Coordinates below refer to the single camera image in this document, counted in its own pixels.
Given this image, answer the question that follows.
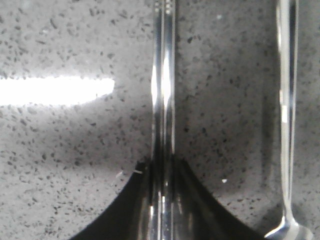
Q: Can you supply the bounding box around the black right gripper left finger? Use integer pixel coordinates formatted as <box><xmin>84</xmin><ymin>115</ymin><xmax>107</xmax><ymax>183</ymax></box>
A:
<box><xmin>71</xmin><ymin>162</ymin><xmax>150</xmax><ymax>240</ymax></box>

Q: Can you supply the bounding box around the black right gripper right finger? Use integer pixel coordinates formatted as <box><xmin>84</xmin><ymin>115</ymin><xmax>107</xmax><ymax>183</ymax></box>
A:
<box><xmin>173</xmin><ymin>160</ymin><xmax>264</xmax><ymax>240</ymax></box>

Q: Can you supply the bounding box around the silver metal chopstick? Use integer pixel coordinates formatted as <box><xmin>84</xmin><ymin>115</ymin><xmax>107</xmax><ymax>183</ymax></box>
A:
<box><xmin>161</xmin><ymin>0</ymin><xmax>176</xmax><ymax>240</ymax></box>
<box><xmin>147</xmin><ymin>0</ymin><xmax>164</xmax><ymax>240</ymax></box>

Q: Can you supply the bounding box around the silver metal spoon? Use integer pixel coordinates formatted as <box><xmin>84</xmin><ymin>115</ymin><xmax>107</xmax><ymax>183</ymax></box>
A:
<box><xmin>264</xmin><ymin>0</ymin><xmax>314</xmax><ymax>240</ymax></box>

